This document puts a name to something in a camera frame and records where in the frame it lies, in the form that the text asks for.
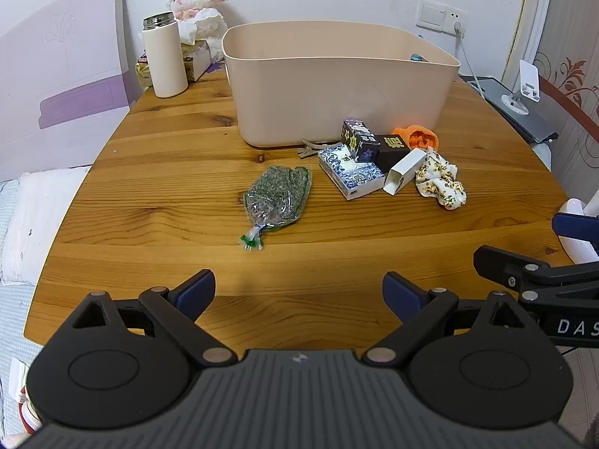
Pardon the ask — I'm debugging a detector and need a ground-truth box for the beige plastic storage bin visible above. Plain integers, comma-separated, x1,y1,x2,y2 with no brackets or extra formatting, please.
222,21,462,149

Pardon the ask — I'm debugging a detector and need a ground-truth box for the grey laptop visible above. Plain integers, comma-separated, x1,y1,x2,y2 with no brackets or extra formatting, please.
457,75,560,144

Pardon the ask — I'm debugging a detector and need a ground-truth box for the clear bag of dried herbs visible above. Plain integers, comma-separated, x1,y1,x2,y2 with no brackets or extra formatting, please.
238,165,313,251

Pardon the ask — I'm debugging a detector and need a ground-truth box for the white wall switch socket panel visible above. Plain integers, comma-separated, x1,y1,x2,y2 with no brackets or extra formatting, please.
417,0,468,36

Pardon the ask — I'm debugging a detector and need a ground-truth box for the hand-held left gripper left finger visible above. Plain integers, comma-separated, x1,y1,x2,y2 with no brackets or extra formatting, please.
47,269,238,368

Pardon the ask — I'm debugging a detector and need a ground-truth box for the tissue box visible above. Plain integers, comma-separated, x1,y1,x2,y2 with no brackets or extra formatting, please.
176,9,222,83

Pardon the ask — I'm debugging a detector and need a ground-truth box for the red and white packet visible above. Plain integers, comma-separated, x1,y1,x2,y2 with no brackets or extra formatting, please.
16,382,44,437

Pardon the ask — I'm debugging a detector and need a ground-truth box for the orange plastic toy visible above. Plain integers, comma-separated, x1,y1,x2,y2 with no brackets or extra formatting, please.
392,124,441,151

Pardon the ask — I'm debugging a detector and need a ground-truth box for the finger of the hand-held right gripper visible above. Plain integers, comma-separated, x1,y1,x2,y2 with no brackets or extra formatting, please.
473,245,599,312
551,213,599,263

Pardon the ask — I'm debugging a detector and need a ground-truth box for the blue and white patterned box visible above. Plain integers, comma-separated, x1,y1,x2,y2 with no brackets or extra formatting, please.
318,145,387,201

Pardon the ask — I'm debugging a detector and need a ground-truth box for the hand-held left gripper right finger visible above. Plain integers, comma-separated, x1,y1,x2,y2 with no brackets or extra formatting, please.
362,271,553,368

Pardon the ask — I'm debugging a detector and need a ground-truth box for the white pillow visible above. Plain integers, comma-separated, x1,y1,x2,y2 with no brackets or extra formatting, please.
0,166,93,287

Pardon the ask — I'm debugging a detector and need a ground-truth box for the brown hair clip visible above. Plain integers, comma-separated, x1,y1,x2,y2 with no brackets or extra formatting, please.
295,138,331,160

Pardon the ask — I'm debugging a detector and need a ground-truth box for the white thermos bottle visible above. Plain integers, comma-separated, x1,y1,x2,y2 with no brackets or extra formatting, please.
142,12,189,99

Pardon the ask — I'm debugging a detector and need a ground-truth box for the yellow foil packet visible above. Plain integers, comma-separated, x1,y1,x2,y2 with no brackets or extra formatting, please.
136,54,155,89

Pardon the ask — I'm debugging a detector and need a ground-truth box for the floral fabric scrunchie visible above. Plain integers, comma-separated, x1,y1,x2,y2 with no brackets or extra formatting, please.
414,146,468,210

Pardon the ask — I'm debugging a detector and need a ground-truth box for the light blue bed sheet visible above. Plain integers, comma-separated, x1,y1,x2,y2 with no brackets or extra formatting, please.
0,178,53,437

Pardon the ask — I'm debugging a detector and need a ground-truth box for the black and purple small box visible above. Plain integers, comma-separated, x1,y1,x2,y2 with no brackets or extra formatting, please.
341,118,379,164

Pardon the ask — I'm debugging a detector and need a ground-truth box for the black box with gold print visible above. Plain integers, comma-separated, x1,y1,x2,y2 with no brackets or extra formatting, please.
372,135,415,174

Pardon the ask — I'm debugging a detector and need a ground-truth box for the white rounded object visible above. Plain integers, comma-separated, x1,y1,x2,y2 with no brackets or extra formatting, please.
558,198,599,263

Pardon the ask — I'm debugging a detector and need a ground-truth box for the white and purple headboard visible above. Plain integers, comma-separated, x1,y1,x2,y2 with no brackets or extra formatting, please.
0,0,144,177

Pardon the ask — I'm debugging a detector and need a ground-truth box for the white phone stand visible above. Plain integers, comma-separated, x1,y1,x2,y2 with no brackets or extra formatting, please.
501,59,542,114

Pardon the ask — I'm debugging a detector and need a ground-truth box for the small white open box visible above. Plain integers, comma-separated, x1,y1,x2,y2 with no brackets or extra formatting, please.
383,147,428,196

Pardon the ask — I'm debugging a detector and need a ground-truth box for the white plug with cable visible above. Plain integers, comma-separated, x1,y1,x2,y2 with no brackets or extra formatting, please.
452,19,488,100

